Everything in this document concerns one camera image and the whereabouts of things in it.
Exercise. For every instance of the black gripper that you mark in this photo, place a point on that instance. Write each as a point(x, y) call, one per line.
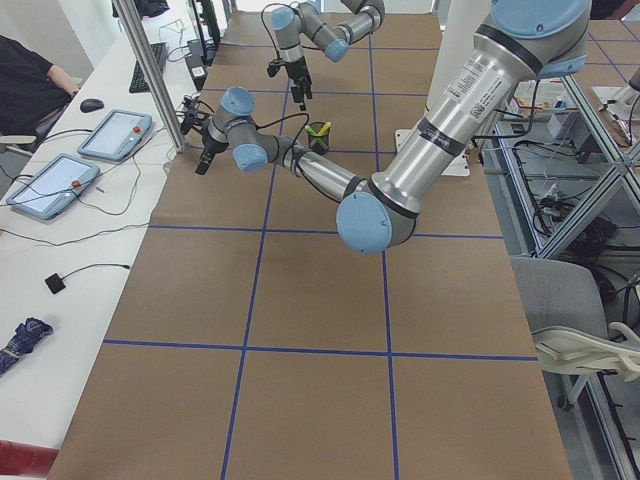
point(296, 70)
point(209, 148)

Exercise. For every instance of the seated person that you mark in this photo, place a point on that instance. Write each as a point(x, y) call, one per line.
point(32, 88)

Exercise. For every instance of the aluminium frame post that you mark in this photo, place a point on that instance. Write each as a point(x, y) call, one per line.
point(140, 45)

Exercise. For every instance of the teach pendant tablet near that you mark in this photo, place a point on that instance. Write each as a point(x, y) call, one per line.
point(55, 187)

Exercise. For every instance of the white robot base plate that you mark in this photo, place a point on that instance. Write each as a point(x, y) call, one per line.
point(418, 151)

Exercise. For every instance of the grey office chair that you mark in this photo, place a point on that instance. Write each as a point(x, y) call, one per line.
point(567, 322)

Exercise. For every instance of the small black puck device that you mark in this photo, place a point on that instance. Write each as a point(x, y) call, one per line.
point(55, 283)

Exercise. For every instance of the yellow pen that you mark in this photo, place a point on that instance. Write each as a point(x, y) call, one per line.
point(324, 128)

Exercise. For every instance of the black mesh pen cup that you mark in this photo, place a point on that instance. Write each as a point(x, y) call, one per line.
point(321, 144)

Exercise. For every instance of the teach pendant tablet far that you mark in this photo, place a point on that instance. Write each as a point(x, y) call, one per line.
point(116, 135)

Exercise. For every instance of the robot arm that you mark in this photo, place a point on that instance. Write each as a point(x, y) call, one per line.
point(517, 41)
point(290, 23)

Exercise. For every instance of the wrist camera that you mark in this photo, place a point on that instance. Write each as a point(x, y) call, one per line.
point(273, 67)
point(193, 120)

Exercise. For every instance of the brown table mat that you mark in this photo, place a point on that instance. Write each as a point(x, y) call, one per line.
point(251, 343)

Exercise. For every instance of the black computer mouse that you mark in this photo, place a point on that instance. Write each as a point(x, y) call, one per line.
point(90, 105)

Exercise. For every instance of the green pen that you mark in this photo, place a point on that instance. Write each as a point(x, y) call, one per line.
point(310, 131)

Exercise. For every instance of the teach pendant tablet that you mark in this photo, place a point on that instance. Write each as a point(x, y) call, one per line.
point(116, 135)
point(55, 187)

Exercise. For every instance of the folded blue umbrella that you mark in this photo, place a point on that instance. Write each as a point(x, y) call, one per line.
point(26, 336)

